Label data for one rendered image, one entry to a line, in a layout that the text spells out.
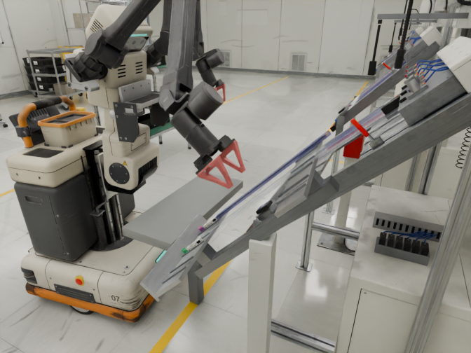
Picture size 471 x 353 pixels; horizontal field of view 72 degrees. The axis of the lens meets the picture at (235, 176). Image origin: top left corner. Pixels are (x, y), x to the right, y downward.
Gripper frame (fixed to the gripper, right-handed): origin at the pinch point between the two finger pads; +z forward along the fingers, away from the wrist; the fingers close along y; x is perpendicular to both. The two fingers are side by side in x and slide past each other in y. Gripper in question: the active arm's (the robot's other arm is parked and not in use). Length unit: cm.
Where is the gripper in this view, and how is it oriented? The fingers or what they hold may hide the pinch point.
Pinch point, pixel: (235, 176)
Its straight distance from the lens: 77.9
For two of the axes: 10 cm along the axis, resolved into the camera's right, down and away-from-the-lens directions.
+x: -6.7, 5.6, 4.9
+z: 6.7, 7.4, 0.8
